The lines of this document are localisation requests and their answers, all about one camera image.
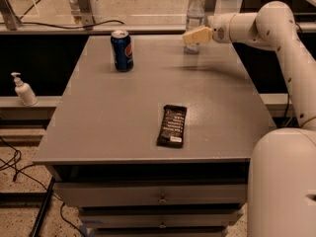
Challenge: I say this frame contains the black snack bar wrapper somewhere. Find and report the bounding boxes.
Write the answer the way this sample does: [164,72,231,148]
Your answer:
[156,105,187,148]

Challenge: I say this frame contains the lower grey drawer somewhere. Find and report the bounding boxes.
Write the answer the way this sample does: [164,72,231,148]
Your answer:
[79,209,242,229]

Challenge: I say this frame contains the black cable on ledge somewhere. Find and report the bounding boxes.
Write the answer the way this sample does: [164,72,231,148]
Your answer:
[19,19,125,31]

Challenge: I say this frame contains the clear plastic water bottle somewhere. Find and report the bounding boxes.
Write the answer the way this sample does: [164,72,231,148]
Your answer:
[184,0,204,54]

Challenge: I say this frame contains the far left metal post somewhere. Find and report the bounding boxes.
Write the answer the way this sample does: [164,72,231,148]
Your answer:
[0,0,21,31]

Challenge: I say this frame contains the white pump lotion bottle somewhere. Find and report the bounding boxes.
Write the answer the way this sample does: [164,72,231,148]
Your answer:
[11,72,38,106]

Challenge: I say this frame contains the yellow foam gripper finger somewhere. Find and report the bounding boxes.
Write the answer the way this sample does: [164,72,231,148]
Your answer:
[183,26,213,44]

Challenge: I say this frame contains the upper grey drawer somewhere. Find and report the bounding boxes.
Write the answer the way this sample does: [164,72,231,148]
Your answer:
[53,182,247,207]

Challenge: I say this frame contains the blue pepsi soda can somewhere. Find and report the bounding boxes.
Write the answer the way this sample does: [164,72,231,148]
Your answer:
[111,30,133,72]

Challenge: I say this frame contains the grey drawer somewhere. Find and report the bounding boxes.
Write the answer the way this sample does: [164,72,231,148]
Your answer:
[79,209,242,229]
[53,182,247,207]

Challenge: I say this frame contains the black floor cables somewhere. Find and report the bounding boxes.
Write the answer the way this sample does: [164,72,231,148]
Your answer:
[0,135,88,237]

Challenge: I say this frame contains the black floor rail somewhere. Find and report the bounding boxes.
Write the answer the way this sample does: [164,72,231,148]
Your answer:
[29,179,54,237]

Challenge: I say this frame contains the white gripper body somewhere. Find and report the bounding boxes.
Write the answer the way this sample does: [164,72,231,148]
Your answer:
[207,13,234,43]

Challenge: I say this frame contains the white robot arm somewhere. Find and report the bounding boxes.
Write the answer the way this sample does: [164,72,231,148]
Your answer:
[183,1,316,237]

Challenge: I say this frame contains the grey drawer cabinet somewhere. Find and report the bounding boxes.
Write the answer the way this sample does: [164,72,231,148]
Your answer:
[35,36,275,237]

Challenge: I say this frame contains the left metal bracket post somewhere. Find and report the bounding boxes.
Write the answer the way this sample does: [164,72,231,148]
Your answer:
[77,0,95,30]

